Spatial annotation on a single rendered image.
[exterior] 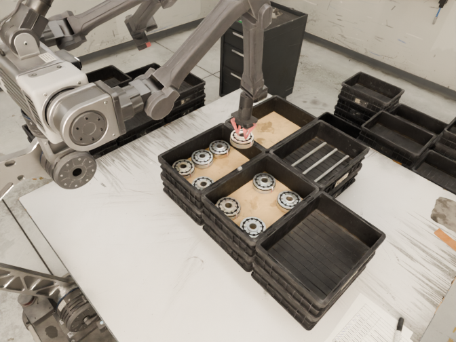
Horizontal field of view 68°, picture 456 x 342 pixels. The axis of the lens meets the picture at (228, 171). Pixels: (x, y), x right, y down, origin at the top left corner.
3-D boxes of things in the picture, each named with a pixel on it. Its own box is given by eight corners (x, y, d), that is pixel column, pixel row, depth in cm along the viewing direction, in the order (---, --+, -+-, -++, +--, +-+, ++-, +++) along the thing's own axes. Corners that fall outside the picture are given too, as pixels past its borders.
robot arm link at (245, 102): (237, 91, 132) (248, 97, 129) (249, 85, 136) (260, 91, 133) (235, 106, 137) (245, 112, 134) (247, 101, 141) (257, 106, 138)
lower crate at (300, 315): (308, 334, 119) (315, 321, 111) (248, 276, 134) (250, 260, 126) (367, 267, 139) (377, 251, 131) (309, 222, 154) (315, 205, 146)
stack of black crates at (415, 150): (408, 182, 255) (437, 136, 223) (390, 203, 239) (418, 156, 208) (362, 155, 274) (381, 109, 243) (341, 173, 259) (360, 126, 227)
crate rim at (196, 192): (199, 199, 135) (199, 195, 133) (156, 159, 150) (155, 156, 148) (267, 155, 155) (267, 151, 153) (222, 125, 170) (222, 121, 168)
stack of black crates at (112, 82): (98, 146, 269) (84, 97, 238) (80, 128, 284) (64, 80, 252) (140, 125, 290) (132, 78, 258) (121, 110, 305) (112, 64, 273)
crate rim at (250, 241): (252, 248, 120) (253, 243, 118) (199, 199, 135) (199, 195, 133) (319, 193, 140) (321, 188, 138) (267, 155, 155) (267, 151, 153)
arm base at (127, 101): (103, 121, 89) (92, 81, 81) (129, 110, 93) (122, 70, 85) (121, 136, 85) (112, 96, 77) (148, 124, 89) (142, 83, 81)
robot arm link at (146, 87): (123, 84, 85) (136, 98, 84) (156, 72, 91) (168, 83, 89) (124, 110, 93) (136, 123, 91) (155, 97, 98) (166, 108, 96)
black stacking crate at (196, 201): (199, 213, 142) (199, 195, 134) (159, 175, 157) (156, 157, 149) (263, 170, 162) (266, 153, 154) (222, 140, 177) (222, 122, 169)
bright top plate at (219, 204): (225, 220, 134) (225, 219, 134) (211, 204, 140) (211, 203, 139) (245, 209, 139) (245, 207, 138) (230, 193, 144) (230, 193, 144)
